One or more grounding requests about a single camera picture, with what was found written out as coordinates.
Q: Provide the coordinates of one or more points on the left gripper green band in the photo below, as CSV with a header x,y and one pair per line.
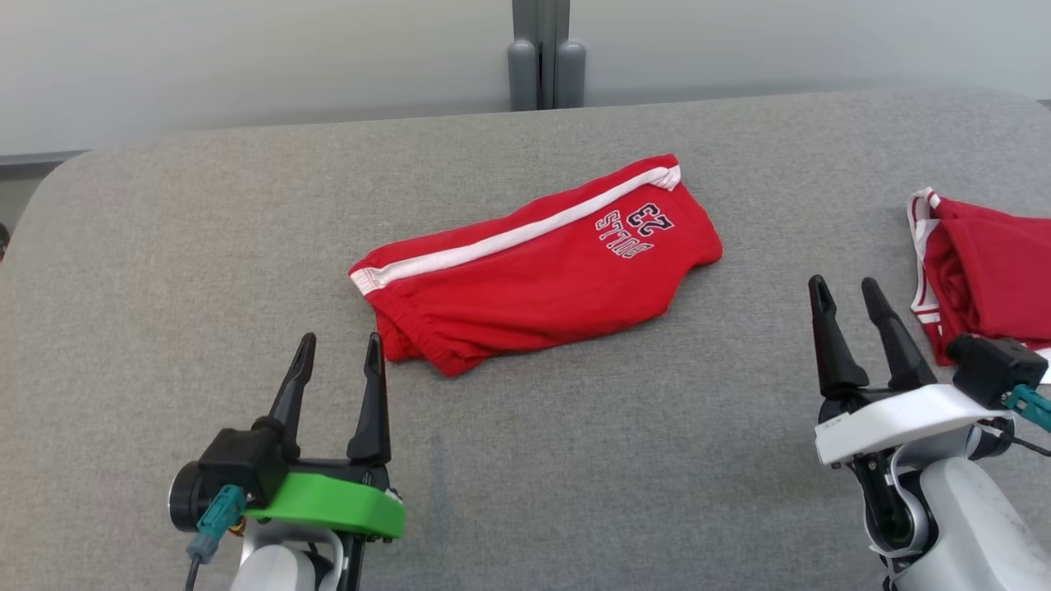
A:
x,y
337,505

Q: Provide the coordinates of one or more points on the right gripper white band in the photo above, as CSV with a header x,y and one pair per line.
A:
x,y
895,423

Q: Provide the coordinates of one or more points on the red jersey with white trim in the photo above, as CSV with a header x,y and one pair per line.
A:
x,y
993,271

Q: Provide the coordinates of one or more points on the red shorts with white stripe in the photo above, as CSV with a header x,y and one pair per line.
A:
x,y
534,279

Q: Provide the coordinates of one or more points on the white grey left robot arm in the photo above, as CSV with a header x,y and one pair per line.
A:
x,y
271,570

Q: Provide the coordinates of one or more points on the grey fabric sofa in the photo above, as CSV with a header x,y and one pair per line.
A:
x,y
575,451

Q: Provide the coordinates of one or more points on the black caster wheel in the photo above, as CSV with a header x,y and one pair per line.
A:
x,y
3,242

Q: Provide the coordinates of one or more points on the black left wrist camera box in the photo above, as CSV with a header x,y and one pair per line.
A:
x,y
238,460

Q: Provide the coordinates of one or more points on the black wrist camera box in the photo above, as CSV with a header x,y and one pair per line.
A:
x,y
238,460
989,369

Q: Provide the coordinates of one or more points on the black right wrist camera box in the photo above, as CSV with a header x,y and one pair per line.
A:
x,y
989,369

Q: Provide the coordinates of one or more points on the grey cylindrical post foot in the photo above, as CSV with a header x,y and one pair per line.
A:
x,y
522,78
571,78

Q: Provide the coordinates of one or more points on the grey partition post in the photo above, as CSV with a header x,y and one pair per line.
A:
x,y
542,33

